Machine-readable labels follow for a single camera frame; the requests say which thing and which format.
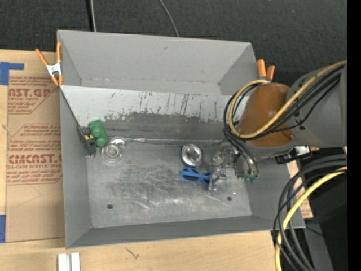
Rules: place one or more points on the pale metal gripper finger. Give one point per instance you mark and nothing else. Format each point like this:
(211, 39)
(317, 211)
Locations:
(217, 178)
(218, 157)

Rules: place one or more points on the blue sunglasses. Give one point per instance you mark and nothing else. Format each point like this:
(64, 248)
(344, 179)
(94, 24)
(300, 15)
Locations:
(194, 175)

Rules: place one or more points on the clear glass cup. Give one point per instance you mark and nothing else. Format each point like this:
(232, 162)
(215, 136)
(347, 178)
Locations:
(191, 154)

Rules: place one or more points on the grey metal bin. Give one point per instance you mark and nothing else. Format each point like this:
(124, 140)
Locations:
(158, 196)

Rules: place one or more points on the green toy block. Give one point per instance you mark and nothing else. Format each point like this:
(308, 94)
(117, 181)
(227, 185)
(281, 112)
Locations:
(97, 131)

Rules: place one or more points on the black and yellow small tool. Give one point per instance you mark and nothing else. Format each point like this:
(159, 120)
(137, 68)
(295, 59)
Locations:
(90, 145)

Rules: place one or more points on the brown cardboard board, red print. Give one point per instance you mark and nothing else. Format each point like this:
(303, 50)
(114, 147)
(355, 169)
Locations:
(31, 179)

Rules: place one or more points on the black cylinder on white bracket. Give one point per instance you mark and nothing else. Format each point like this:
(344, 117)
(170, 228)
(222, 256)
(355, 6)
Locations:
(293, 153)

